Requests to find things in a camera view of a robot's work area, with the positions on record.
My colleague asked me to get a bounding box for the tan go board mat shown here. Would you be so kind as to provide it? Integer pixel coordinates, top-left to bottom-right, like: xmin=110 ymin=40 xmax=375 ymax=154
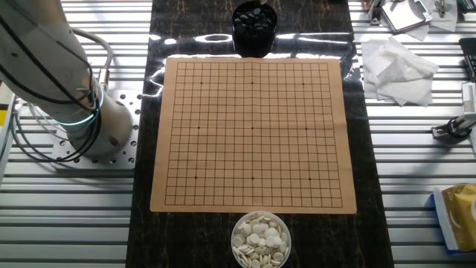
xmin=149 ymin=57 xmax=358 ymax=215

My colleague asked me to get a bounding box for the black bowl of black stones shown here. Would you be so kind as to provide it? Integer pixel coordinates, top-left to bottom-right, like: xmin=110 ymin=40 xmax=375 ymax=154
xmin=231 ymin=0 xmax=278 ymax=59

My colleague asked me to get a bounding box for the pile of white tissues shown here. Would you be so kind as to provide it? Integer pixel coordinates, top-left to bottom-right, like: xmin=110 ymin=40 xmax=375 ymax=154
xmin=360 ymin=36 xmax=440 ymax=108

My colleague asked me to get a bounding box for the white tissue sheet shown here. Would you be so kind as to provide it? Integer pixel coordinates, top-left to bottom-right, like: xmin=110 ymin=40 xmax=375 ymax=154
xmin=405 ymin=0 xmax=459 ymax=42

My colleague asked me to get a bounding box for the black keyboard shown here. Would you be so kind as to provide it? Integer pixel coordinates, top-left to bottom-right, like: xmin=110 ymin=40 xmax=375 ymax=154
xmin=458 ymin=36 xmax=476 ymax=83

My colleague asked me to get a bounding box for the black and silver tool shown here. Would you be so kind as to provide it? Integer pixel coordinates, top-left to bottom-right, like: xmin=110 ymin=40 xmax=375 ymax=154
xmin=431 ymin=81 xmax=476 ymax=145

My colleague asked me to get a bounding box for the white bowl of white stones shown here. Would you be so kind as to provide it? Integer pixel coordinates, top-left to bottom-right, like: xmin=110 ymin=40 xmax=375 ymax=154
xmin=230 ymin=211 xmax=292 ymax=268

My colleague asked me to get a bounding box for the black marble pattern mat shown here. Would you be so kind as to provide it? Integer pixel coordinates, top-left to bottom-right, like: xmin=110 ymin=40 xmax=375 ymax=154
xmin=125 ymin=0 xmax=395 ymax=268

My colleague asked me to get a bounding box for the colourful block pattern cloth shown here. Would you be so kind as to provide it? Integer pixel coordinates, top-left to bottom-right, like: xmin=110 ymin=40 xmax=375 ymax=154
xmin=0 ymin=83 xmax=16 ymax=127

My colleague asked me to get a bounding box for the yellow tissue pack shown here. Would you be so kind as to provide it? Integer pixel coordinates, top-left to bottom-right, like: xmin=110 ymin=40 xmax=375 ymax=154
xmin=433 ymin=183 xmax=476 ymax=256

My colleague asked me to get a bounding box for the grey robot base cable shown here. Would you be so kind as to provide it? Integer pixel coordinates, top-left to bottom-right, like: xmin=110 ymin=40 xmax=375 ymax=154
xmin=72 ymin=28 xmax=115 ymax=93

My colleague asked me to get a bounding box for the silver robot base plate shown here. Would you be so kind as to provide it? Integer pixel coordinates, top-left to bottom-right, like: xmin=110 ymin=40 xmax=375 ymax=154
xmin=50 ymin=89 xmax=142 ymax=170

